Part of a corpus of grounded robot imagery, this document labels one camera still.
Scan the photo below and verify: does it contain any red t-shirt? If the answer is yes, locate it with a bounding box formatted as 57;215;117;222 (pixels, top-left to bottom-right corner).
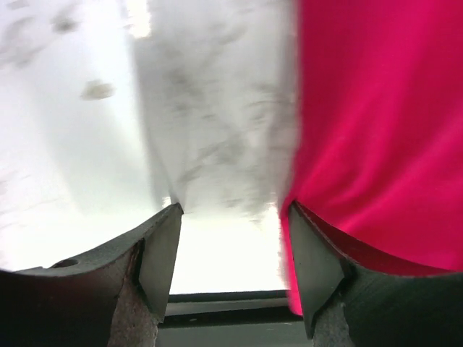
278;0;463;317

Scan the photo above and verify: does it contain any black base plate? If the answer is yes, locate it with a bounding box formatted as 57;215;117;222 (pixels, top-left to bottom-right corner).
155;290;313;347

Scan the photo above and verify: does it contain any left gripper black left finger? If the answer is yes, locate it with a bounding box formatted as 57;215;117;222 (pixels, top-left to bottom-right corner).
1;204;183;346

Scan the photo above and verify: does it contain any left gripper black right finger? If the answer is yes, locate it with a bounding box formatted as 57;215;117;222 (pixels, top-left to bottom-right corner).
288;203;462;346

